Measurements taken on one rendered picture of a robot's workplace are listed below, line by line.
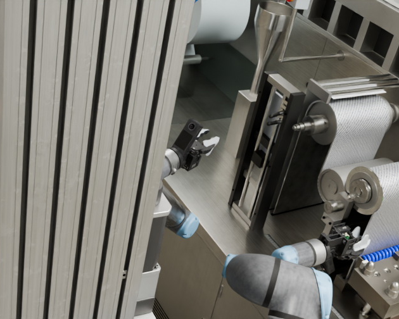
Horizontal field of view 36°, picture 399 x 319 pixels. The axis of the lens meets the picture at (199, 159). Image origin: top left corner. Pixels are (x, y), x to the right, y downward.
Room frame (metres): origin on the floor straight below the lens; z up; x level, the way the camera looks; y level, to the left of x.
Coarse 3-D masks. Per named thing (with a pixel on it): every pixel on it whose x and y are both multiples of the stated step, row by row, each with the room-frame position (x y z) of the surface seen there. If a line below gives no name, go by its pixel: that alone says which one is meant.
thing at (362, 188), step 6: (354, 180) 1.59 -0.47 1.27; (360, 180) 1.58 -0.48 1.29; (366, 180) 1.58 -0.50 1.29; (354, 186) 1.59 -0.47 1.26; (360, 186) 1.57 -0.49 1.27; (366, 186) 1.56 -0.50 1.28; (354, 192) 1.58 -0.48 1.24; (360, 192) 1.56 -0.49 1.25; (366, 192) 1.55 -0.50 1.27; (354, 198) 1.57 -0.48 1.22; (360, 198) 1.56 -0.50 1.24; (366, 198) 1.54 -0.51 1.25
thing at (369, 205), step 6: (354, 174) 1.62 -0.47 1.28; (360, 174) 1.60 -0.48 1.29; (366, 174) 1.59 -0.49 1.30; (372, 180) 1.56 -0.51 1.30; (372, 186) 1.56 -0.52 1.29; (372, 192) 1.55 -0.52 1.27; (372, 198) 1.55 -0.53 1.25; (360, 204) 1.57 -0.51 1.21; (366, 204) 1.55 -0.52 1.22; (372, 204) 1.54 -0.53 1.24
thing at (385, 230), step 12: (372, 216) 1.54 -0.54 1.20; (384, 216) 1.57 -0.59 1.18; (396, 216) 1.61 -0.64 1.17; (372, 228) 1.55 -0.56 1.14; (384, 228) 1.59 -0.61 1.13; (396, 228) 1.63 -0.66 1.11; (372, 240) 1.57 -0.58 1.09; (384, 240) 1.61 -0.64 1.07; (396, 240) 1.65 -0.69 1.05; (372, 252) 1.58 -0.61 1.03
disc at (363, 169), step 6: (354, 168) 1.63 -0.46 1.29; (360, 168) 1.61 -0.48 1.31; (366, 168) 1.60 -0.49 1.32; (348, 174) 1.64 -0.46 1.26; (372, 174) 1.57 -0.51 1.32; (348, 180) 1.63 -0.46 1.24; (378, 180) 1.55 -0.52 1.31; (348, 186) 1.63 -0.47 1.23; (378, 186) 1.55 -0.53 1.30; (348, 192) 1.62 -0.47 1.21; (378, 192) 1.54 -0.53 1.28; (378, 198) 1.53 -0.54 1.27; (354, 204) 1.59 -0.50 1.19; (378, 204) 1.53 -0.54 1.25; (360, 210) 1.57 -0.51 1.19; (366, 210) 1.55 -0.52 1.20; (372, 210) 1.54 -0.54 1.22
